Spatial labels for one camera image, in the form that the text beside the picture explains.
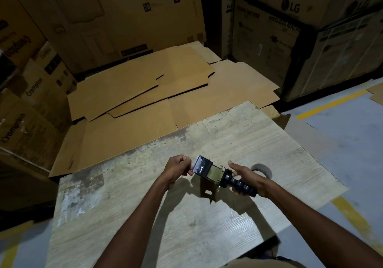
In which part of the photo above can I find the person's left hand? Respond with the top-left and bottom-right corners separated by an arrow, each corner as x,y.
163,154 -> 194,189

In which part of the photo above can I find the person's right hand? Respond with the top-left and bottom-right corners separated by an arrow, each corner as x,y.
227,160 -> 271,198

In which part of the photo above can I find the black handheld tape dispenser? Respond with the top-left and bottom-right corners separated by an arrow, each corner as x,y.
192,154 -> 258,198

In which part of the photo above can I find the grey tape core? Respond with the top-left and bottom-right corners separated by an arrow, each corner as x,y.
251,163 -> 273,180

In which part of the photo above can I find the clear tape roll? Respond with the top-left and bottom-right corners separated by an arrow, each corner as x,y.
192,154 -> 223,185

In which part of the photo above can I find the person's left forearm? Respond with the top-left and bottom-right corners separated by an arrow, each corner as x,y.
93,178 -> 180,268

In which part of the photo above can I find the person's right forearm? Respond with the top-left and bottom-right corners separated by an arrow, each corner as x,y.
260,178 -> 383,268

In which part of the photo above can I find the person's tan shirt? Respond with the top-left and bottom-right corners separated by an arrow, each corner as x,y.
223,257 -> 306,268

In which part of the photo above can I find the large flat cardboard sheet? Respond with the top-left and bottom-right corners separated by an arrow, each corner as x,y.
49,60 -> 281,178

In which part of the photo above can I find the small cardboard flap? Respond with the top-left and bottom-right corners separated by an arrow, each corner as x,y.
260,104 -> 291,130

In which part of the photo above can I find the flat brown cardboard sheet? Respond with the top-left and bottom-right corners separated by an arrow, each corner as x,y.
107,67 -> 215,118
67,41 -> 222,122

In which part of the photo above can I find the printed brown cardboard box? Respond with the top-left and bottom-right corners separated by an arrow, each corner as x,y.
6,41 -> 78,132
0,88 -> 66,171

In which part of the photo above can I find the loose brown cardboard piece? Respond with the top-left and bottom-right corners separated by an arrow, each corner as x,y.
366,82 -> 383,106

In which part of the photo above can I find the dark cardboard box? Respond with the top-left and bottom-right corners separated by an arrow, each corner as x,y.
0,154 -> 59,211

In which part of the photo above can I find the narrow printed cardboard box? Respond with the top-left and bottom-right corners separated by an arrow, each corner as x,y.
221,0 -> 237,59

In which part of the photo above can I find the large cardboard box black label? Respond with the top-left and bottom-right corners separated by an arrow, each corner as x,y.
3,0 -> 207,75

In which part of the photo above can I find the cardboard box upside-down print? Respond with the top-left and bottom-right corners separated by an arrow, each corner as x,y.
0,0 -> 48,71

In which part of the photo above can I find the strapped cardboard box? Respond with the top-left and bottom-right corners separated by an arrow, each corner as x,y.
280,9 -> 383,102

